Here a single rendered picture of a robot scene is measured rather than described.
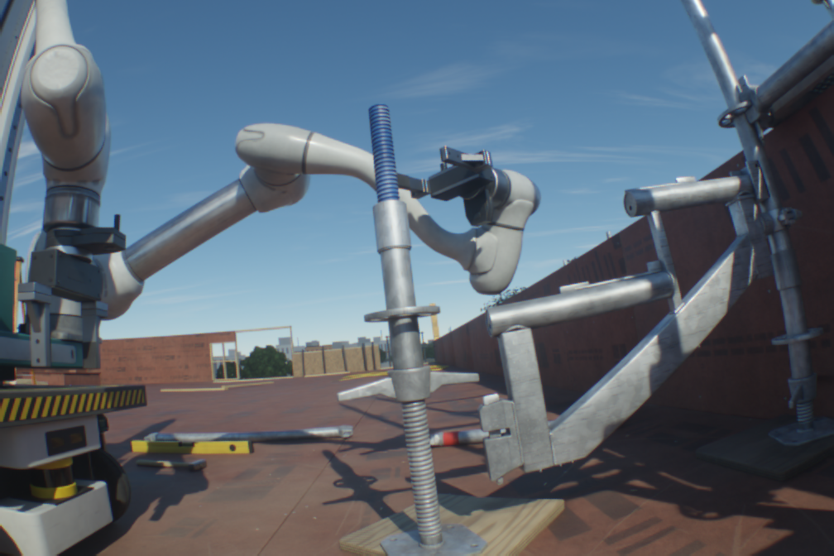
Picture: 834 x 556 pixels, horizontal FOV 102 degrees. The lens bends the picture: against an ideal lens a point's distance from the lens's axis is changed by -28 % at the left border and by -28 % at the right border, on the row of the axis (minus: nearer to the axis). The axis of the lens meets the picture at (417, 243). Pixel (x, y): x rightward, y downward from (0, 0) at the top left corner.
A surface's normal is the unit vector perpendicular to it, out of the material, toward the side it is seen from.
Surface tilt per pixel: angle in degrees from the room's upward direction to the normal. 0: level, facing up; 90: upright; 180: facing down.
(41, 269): 90
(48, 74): 98
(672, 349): 90
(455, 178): 90
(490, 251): 105
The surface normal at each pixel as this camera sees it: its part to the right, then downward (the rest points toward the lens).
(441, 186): -0.70, -0.08
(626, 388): 0.02, -0.24
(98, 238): 0.50, -0.26
